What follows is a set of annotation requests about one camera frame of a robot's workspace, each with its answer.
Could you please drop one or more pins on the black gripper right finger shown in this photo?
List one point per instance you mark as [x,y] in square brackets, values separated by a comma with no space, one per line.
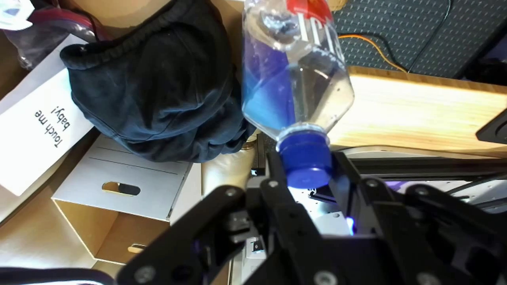
[390,211]

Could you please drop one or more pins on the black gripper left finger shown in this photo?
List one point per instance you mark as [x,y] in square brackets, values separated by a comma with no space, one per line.
[285,222]

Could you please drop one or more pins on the clear plastic bottle blue cap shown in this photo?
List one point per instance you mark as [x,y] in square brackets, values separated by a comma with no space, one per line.
[295,80]

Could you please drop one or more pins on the black cloth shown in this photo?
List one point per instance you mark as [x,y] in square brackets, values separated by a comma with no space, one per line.
[159,89]

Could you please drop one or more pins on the cardboard box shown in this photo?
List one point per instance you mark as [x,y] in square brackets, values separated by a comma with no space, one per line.
[105,168]

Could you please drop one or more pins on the white sign card with text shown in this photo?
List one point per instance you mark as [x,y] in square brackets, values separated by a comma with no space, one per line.
[37,137]

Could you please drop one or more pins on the clear plastic bag red contents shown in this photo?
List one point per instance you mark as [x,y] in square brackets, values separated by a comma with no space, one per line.
[48,32]

